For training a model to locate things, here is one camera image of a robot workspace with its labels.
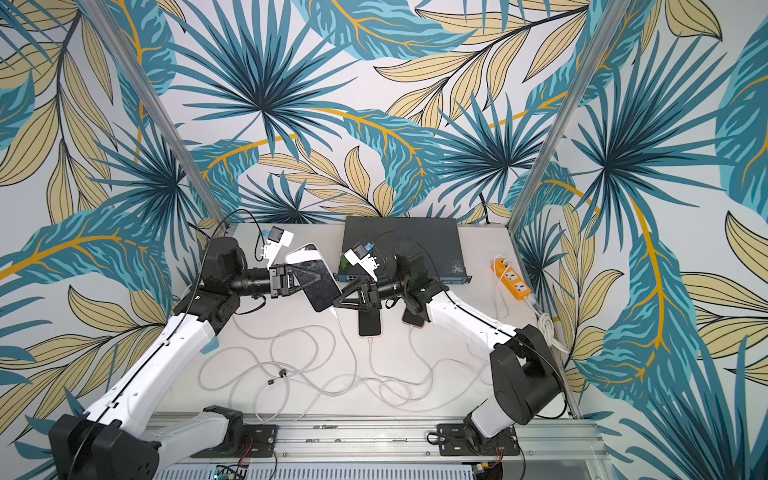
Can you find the aluminium front rail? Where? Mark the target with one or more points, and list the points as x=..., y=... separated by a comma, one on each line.
x=408, y=448

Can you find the phone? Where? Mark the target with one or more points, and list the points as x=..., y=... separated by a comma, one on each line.
x=309, y=253
x=369, y=323
x=414, y=318

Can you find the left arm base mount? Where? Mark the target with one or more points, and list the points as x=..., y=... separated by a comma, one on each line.
x=241, y=439

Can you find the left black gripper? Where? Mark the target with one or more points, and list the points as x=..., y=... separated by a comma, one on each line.
x=282, y=281

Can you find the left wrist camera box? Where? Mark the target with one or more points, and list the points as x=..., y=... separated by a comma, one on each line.
x=274, y=240

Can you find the dark grey network switch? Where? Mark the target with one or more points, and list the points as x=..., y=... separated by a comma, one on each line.
x=436, y=240

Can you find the orange power strip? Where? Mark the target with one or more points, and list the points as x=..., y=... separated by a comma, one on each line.
x=510, y=279

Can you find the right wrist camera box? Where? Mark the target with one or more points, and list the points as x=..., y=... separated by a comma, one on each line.
x=361, y=255

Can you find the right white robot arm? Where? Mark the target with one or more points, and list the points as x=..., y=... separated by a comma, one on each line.
x=524, y=376

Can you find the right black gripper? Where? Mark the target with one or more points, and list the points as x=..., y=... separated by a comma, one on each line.
x=372, y=288

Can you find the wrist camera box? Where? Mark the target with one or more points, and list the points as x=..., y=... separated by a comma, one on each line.
x=274, y=240
x=361, y=255

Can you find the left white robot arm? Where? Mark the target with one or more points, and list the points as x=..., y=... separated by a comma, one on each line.
x=106, y=441

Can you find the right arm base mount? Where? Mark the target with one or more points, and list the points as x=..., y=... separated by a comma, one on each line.
x=463, y=439

